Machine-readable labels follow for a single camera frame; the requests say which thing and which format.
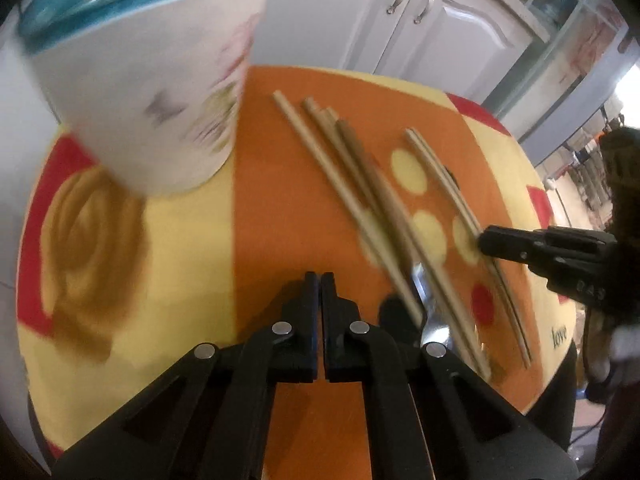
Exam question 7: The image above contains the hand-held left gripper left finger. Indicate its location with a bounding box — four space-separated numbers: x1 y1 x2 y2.
52 271 321 480

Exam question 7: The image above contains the silver metal spoon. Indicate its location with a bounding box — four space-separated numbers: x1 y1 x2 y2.
411 262 453 348

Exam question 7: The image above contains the dark brown chopstick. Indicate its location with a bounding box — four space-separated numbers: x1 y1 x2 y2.
336 119 493 381

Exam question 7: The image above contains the light wooden chopstick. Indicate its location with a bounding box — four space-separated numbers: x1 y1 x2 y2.
322 106 488 373
301 98 481 361
272 90 425 325
410 128 532 365
404 129 526 368

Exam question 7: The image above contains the orange yellow printed blanket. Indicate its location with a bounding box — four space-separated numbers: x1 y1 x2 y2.
17 65 576 466

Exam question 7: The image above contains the white cabinet door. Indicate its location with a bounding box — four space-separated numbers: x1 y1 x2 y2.
252 0 428 73
372 0 536 107

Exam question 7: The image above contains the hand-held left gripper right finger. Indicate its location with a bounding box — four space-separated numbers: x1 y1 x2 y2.
320 271 588 480

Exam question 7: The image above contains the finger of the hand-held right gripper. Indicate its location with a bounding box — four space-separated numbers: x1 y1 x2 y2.
476 226 618 267

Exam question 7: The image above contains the floral white cup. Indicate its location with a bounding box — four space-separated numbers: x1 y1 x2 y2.
17 0 278 198

